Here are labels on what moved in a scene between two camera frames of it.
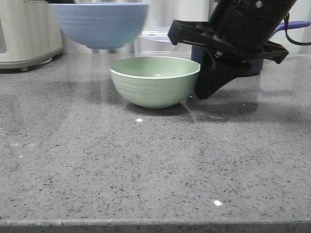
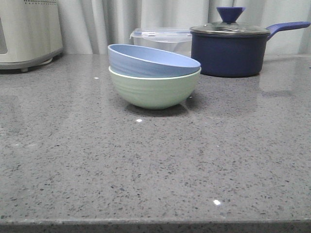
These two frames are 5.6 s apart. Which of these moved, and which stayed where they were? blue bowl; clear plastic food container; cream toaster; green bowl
Moved: blue bowl
Stayed: cream toaster; green bowl; clear plastic food container
